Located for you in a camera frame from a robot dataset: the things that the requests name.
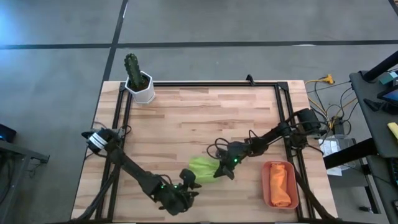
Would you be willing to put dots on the blue device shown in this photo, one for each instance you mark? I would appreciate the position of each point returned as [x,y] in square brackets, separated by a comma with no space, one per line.
[6,132]

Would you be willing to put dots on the green cactus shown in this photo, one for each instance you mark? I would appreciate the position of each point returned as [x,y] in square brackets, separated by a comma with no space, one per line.
[133,70]

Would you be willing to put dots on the black handheld device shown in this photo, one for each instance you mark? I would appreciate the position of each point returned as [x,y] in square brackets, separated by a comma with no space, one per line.
[373,105]

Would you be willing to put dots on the black metal table frame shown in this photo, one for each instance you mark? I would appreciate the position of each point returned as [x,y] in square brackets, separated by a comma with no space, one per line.
[202,84]

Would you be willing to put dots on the pink plastic basket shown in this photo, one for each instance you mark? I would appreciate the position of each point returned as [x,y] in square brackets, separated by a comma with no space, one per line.
[264,186]

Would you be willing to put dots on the black desk leg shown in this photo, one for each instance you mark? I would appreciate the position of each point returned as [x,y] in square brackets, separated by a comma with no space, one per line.
[351,152]

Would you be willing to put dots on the black power strip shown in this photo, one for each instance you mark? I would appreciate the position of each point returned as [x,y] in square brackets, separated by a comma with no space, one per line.
[339,126]

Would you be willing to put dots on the black side desk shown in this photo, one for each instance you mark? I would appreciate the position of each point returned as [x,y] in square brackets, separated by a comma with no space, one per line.
[373,124]

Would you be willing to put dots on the green microfiber towel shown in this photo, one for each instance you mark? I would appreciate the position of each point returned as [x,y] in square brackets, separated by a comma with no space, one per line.
[203,169]

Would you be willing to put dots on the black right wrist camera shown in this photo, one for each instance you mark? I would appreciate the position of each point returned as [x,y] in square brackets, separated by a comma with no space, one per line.
[221,153]

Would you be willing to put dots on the yellow cloth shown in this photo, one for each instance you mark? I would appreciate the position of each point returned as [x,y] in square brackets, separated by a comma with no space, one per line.
[393,129]

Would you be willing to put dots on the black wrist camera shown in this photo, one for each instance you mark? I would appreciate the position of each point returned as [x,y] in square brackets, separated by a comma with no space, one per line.
[187,177]
[221,153]

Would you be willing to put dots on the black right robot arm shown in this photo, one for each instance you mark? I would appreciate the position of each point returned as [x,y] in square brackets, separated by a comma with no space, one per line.
[280,132]

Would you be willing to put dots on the orange microfiber towel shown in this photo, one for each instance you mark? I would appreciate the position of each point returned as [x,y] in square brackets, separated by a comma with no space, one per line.
[280,186]

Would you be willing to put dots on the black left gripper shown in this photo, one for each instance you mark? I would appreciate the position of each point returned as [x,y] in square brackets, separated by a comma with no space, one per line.
[180,200]

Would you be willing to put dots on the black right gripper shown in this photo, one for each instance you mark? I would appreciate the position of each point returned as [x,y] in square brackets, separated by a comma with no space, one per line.
[234,154]

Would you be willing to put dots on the black desk post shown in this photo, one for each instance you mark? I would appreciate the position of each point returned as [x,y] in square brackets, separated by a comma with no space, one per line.
[382,65]

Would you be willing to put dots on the black tablet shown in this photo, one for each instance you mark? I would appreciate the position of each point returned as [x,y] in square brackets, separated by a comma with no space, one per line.
[388,95]

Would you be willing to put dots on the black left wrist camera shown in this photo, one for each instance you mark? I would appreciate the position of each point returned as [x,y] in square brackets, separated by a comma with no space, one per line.
[187,177]

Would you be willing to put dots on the black frame clamp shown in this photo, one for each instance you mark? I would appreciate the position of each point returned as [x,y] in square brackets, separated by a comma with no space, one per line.
[250,80]

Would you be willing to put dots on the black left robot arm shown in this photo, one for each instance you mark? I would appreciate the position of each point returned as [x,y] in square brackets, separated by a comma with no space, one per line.
[133,169]

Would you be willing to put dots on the black equipment stand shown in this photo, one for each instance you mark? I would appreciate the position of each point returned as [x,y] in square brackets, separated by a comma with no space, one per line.
[21,152]

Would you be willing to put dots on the teal box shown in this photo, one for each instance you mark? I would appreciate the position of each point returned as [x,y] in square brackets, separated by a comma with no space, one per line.
[390,77]

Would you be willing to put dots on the white plant pot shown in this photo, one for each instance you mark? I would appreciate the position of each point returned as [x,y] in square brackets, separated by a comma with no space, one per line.
[146,95]

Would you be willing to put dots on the clear plastic bin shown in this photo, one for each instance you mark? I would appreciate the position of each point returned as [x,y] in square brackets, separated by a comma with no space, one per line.
[335,149]

